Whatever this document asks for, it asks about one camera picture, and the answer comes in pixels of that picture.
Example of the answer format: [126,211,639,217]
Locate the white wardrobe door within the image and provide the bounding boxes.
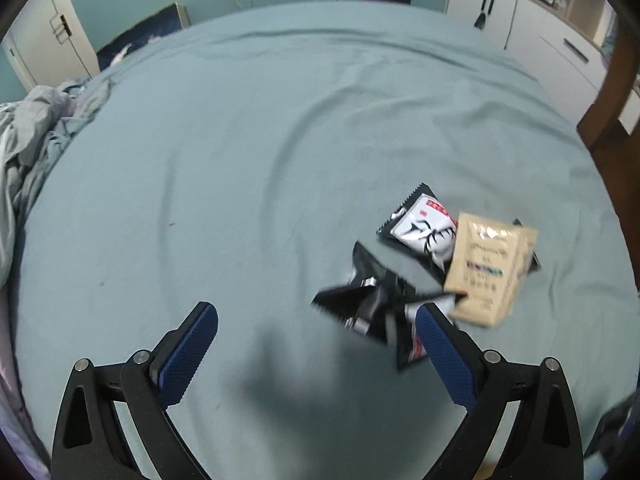
[1,0,100,91]

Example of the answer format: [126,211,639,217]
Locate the dark blue framed picture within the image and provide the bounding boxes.
[96,2,191,70]

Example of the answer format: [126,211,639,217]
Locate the white cabinet with drawers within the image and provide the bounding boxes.
[445,0,617,125]

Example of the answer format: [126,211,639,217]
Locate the teal bed sheet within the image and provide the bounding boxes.
[12,0,639,479]

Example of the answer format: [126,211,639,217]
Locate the lilac pillow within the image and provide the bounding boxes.
[1,348,50,479]

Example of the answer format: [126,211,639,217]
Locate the brown wooden chair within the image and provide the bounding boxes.
[577,20,639,275]

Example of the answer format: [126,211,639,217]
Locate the tan sachet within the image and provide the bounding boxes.
[444,212,538,327]

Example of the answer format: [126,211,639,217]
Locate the grey crumpled duvet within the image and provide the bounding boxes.
[1,78,114,283]

